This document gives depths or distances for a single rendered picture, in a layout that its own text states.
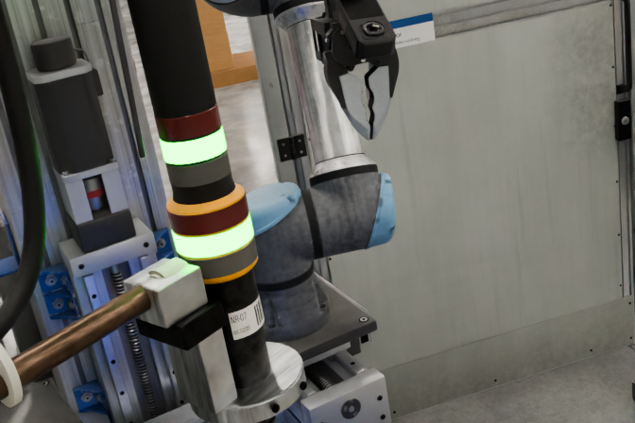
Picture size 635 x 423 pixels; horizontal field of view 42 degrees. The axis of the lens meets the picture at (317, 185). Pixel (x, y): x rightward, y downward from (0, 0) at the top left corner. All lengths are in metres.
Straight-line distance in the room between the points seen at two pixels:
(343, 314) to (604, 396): 1.67
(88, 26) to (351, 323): 0.63
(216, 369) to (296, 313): 0.89
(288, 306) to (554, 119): 1.52
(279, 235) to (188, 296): 0.87
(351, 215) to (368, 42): 0.47
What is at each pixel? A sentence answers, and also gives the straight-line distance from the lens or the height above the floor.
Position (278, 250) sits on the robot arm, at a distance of 1.31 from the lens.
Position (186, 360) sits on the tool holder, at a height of 1.50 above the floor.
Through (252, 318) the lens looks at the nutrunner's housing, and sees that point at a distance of 0.47.
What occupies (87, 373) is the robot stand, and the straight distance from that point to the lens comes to 1.49.
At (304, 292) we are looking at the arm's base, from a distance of 1.35.
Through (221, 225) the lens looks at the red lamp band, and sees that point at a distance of 0.44.
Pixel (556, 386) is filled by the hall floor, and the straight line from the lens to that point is 2.99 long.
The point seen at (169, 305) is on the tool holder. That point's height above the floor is 1.54.
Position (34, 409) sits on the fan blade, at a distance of 0.60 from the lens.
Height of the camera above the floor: 1.73
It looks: 20 degrees down
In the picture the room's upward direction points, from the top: 10 degrees counter-clockwise
